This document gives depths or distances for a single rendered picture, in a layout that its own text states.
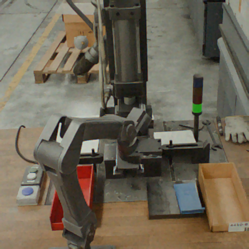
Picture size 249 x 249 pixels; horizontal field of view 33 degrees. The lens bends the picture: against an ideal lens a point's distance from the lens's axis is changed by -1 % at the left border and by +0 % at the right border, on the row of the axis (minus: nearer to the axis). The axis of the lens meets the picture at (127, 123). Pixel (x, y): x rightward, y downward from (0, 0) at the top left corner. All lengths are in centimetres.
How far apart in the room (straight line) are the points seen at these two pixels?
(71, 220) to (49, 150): 24
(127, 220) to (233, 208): 34
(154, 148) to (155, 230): 25
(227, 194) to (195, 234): 21
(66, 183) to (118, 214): 39
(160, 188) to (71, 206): 43
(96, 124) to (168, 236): 44
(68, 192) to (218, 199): 57
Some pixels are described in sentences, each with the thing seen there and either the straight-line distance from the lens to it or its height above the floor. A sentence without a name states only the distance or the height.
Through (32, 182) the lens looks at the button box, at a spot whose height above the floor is 93.
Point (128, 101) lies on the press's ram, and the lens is 136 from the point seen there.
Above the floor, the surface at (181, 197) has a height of 92.
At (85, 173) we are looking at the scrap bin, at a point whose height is 93.
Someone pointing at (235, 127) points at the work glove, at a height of 92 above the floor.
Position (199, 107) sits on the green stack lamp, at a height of 107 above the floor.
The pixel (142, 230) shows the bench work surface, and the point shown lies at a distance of 131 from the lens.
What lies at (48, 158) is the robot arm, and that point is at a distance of 96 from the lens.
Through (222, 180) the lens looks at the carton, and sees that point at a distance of 149.
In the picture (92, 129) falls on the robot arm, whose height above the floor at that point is 130.
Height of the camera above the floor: 184
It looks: 32 degrees down
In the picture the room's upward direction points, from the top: 3 degrees counter-clockwise
